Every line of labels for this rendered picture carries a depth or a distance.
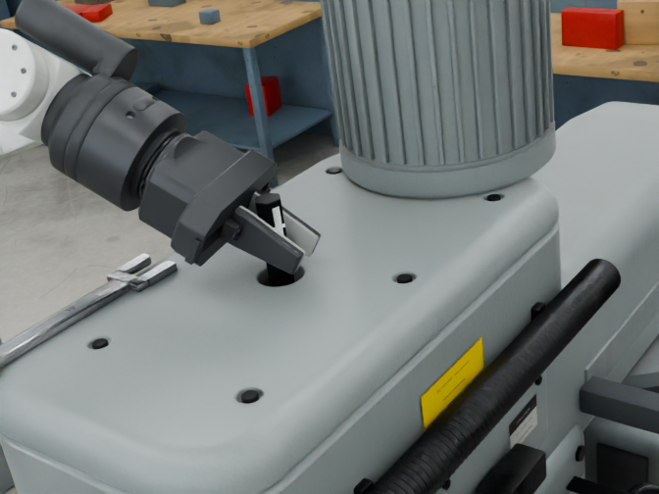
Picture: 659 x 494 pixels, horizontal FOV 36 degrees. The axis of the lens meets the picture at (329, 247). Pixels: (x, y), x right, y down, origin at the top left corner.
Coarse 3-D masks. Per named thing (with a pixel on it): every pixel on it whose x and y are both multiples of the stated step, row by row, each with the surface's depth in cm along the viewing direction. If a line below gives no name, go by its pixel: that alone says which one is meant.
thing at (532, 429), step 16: (544, 384) 94; (528, 400) 91; (544, 400) 94; (512, 416) 89; (528, 416) 92; (544, 416) 95; (496, 432) 87; (512, 432) 90; (528, 432) 92; (544, 432) 96; (480, 448) 85; (496, 448) 88; (464, 464) 83; (480, 464) 86; (496, 464) 88; (448, 480) 81; (464, 480) 84; (480, 480) 86
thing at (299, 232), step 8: (256, 192) 78; (248, 208) 79; (288, 216) 78; (288, 224) 78; (296, 224) 78; (304, 224) 78; (288, 232) 78; (296, 232) 78; (304, 232) 78; (312, 232) 78; (296, 240) 78; (304, 240) 78; (312, 240) 78; (304, 248) 78; (312, 248) 78
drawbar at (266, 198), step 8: (256, 200) 76; (264, 200) 76; (272, 200) 76; (256, 208) 76; (264, 208) 75; (272, 208) 75; (280, 208) 76; (264, 216) 76; (272, 216) 76; (280, 216) 76; (272, 224) 76; (272, 272) 78; (280, 272) 78; (272, 280) 78; (280, 280) 78; (288, 280) 78
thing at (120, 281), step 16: (144, 256) 84; (112, 272) 82; (128, 272) 82; (160, 272) 81; (96, 288) 80; (112, 288) 79; (128, 288) 80; (144, 288) 80; (80, 304) 77; (96, 304) 77; (48, 320) 76; (64, 320) 76; (80, 320) 77; (16, 336) 74; (32, 336) 74; (48, 336) 74; (0, 352) 72; (16, 352) 73; (0, 368) 72
